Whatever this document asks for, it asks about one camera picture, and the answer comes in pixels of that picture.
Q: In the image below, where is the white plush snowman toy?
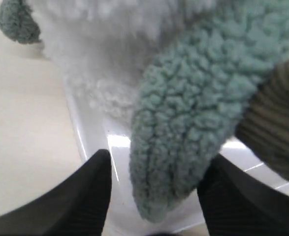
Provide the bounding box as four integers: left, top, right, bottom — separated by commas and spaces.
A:
30, 0, 289, 185

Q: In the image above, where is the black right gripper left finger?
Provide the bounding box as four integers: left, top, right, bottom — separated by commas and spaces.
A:
0, 149, 112, 236

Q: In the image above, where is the white plastic tray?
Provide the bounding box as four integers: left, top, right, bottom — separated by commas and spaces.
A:
66, 91, 289, 236

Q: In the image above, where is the green fluffy scarf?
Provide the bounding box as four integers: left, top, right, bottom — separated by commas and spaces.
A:
0, 0, 289, 222

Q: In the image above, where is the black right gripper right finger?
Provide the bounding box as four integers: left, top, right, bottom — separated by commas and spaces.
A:
197, 154, 289, 236

